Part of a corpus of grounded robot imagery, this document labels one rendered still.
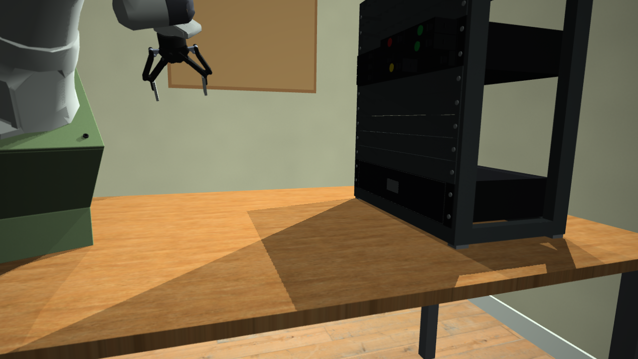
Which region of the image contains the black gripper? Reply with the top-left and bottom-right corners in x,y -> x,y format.
142,33 -> 212,101

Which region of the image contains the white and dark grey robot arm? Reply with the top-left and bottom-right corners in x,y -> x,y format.
0,0 -> 202,140

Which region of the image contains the black equipment rack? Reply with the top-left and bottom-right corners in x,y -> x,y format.
354,0 -> 593,249

